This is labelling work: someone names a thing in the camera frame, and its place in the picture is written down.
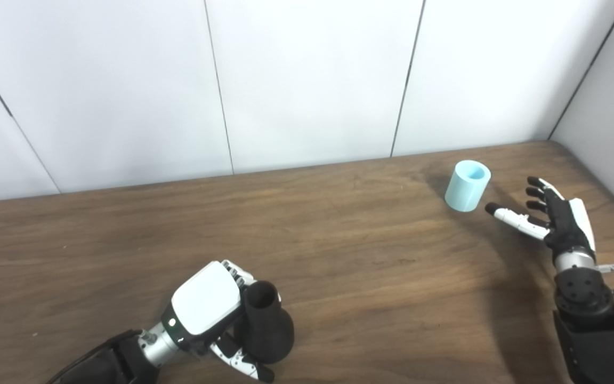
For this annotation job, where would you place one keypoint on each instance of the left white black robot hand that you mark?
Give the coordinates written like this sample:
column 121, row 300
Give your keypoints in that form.
column 205, row 298

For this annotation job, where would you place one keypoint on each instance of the black funnel-shaped nozzle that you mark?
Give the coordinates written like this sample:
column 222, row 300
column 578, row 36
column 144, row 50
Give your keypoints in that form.
column 264, row 330

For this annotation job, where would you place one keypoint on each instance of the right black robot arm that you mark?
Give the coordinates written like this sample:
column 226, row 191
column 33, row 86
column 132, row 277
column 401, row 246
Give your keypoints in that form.
column 589, row 320

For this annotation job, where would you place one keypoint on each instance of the light blue cylinder cup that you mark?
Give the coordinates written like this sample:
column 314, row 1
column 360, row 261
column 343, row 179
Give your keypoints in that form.
column 464, row 192

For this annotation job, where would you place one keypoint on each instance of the black wall panel hinge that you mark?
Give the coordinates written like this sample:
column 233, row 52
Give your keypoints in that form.
column 4, row 105

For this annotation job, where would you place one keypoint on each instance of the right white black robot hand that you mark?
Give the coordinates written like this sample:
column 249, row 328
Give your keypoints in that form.
column 563, row 224

